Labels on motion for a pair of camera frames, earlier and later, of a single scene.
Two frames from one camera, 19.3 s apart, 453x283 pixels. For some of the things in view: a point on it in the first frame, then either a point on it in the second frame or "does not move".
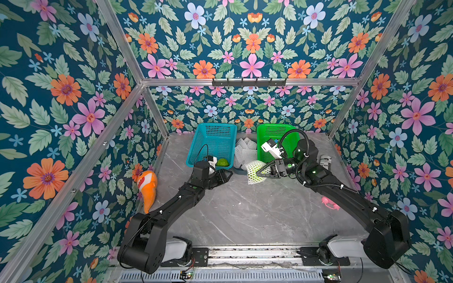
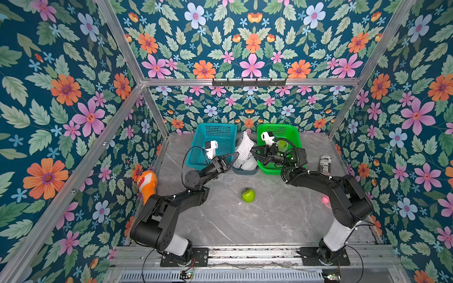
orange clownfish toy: [147, 183] does not move
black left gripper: [221, 177] to [219, 166]
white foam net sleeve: [254, 167] to [282, 145]
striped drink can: [325, 161] does not move
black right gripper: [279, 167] to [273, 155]
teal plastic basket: [217, 140] does not move
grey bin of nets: [238, 170] does not move
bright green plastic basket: [286, 135] does not move
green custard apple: [252, 169] to [282, 145]
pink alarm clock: [325, 200] does not move
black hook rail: [249, 83] does not move
